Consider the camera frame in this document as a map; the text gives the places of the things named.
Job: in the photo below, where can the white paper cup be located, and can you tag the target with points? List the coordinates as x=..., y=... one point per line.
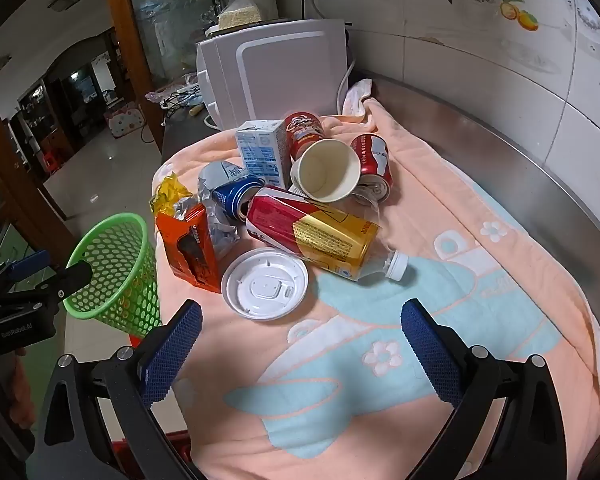
x=325, y=170

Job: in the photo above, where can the clear bag of grain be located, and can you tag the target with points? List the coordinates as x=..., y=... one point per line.
x=237, y=15

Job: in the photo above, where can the white pink towel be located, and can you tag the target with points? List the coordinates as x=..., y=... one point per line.
x=357, y=97

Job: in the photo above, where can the red gold drink can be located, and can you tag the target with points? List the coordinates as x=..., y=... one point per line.
x=310, y=232

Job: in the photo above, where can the yellow snack wrapper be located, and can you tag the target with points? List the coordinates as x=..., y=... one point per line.
x=172, y=192

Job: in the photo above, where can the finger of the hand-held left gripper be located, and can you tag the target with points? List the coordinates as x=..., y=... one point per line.
x=30, y=262
x=75, y=277

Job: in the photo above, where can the peach printed blanket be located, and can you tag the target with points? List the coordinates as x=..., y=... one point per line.
x=430, y=210

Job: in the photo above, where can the person's left hand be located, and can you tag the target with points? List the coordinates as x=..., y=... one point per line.
x=24, y=395

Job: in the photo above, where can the white microwave oven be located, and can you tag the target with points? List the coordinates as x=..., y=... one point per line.
x=280, y=70

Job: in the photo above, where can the clear plastic bottle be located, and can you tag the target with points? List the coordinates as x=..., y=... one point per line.
x=395, y=265

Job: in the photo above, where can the crumpled silver foil wrapper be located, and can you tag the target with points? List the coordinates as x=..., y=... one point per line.
x=220, y=232

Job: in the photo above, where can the red plastic crate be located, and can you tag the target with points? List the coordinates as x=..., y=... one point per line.
x=175, y=447

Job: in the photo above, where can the wooden door frame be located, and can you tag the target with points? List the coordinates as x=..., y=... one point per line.
x=127, y=60

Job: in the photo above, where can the blue silver drink can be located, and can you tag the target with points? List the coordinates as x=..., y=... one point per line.
x=230, y=195

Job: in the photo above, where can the red soda can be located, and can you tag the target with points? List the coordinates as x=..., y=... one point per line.
x=375, y=155

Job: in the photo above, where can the white round plastic lid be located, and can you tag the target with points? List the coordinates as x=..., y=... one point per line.
x=265, y=285

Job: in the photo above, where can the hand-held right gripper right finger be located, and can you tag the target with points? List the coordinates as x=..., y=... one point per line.
x=430, y=355

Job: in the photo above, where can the red chips tube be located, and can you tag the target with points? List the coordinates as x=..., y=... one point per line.
x=302, y=130

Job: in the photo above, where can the red plastic stool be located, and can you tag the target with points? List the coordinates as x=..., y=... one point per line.
x=51, y=161

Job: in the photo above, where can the green plastic mesh basket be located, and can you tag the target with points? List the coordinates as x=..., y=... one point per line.
x=125, y=280

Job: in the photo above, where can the dark display cabinet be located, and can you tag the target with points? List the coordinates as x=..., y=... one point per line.
x=75, y=95

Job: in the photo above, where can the wooden glass cabinet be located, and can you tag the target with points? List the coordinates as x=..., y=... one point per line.
x=10, y=160

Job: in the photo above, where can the pink dotted box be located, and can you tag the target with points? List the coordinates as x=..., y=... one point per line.
x=125, y=120

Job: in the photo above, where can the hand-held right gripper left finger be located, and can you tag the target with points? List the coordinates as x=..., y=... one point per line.
x=172, y=355

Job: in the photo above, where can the white blue milk carton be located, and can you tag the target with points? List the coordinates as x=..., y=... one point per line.
x=260, y=155

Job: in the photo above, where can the orange fruit wall sticker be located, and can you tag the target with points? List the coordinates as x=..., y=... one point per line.
x=517, y=12

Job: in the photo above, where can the orange cardboard box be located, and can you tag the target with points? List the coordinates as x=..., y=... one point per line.
x=169, y=232

